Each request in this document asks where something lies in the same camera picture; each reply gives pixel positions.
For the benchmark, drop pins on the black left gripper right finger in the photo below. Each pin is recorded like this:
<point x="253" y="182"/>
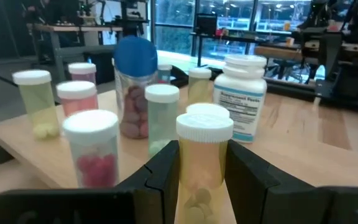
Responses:
<point x="247" y="193"/>

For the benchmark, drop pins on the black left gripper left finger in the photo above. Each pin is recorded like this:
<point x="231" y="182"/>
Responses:
<point x="157" y="193"/>

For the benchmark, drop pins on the small amber pill bottle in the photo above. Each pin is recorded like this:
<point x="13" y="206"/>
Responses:
<point x="204" y="161"/>

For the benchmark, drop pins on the green pill bottle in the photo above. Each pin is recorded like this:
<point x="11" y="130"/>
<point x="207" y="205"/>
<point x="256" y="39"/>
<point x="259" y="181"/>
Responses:
<point x="162" y="118"/>

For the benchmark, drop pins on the white supplement bottle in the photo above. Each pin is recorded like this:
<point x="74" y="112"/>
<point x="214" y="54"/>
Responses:
<point x="241" y="99"/>

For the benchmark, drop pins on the blue round bottle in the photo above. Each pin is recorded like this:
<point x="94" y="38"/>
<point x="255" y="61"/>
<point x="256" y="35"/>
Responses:
<point x="135" y="87"/>

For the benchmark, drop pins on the small orange pill bottle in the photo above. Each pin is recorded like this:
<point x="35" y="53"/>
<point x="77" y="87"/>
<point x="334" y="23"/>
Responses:
<point x="77" y="99"/>

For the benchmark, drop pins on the black bin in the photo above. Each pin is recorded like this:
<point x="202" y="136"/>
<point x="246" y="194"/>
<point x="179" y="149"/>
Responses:
<point x="99" y="67"/>

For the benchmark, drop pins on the wooden desk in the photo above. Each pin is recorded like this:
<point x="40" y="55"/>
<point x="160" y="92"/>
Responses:
<point x="275" y="51"/>

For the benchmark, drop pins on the black monitor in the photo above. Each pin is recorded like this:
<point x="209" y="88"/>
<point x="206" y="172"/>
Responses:
<point x="206" y="24"/>

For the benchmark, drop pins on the wooden workbench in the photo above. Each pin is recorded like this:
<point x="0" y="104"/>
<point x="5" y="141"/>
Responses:
<point x="73" y="28"/>

